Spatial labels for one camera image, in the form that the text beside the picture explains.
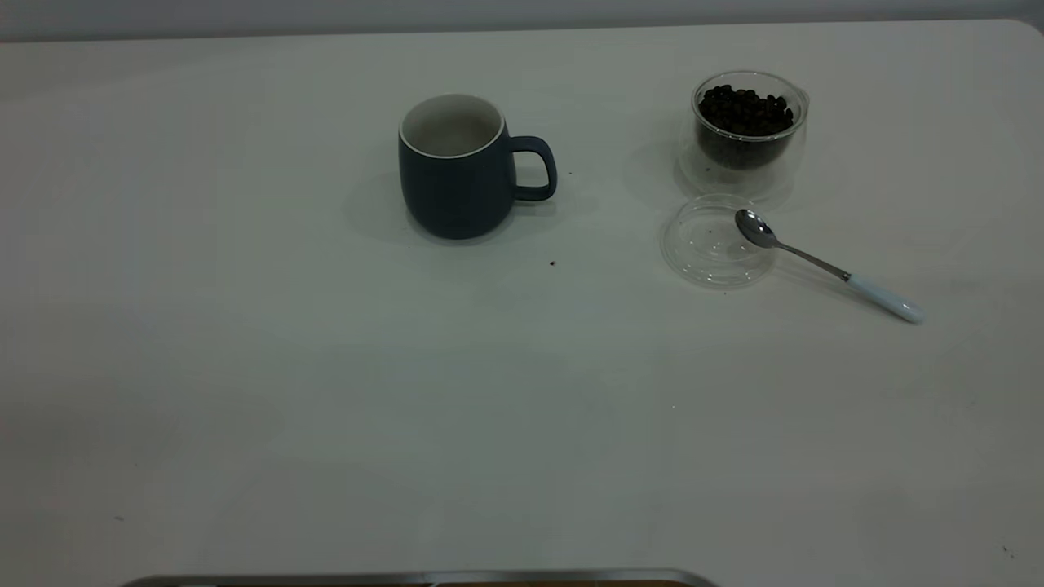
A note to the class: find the dark blue-grey ceramic mug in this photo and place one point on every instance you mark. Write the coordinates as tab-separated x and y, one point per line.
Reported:
457	183

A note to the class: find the dark roasted coffee beans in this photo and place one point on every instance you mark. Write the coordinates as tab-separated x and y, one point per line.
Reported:
746	110

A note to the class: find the clear round glass lid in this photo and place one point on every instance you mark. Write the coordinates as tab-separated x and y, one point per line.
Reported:
705	249

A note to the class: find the clear double-wall glass jar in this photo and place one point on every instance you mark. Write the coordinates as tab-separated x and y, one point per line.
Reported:
746	175

